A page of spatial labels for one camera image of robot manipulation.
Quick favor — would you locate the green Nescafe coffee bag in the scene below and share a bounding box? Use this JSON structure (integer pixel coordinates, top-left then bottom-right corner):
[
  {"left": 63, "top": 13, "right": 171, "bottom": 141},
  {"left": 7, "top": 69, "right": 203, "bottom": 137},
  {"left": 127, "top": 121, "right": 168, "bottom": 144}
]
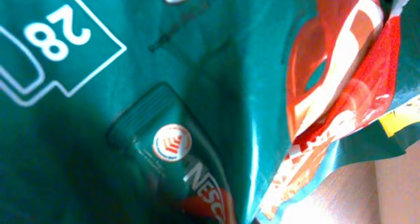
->
[{"left": 0, "top": 0, "right": 420, "bottom": 224}]

